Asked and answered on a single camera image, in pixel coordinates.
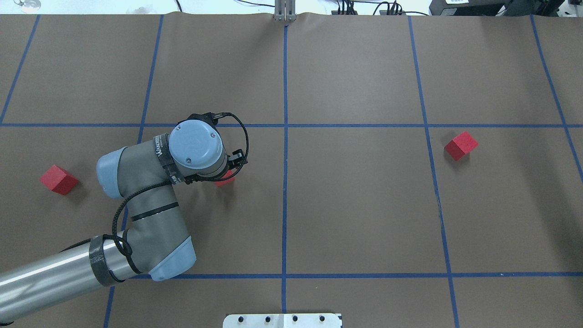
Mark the red block placed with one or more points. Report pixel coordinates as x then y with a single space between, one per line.
58 180
226 179
461 146

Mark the grey robot arm one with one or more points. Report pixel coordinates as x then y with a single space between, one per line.
157 243

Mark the aluminium profile post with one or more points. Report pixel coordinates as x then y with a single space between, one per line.
285 10

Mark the white camera stand base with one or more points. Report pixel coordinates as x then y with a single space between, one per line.
283 320

